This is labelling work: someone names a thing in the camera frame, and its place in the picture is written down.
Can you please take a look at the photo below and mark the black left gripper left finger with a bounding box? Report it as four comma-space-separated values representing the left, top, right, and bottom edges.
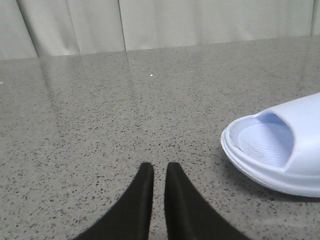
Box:
75, 162, 154, 240

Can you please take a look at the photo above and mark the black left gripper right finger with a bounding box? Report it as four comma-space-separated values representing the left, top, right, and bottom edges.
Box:
164, 162, 248, 240

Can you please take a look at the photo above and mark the light blue slipper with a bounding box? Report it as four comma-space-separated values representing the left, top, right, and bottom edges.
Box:
221, 93, 320, 198

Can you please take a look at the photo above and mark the pale grey-green curtain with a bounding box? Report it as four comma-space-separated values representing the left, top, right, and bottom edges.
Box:
0, 0, 320, 60

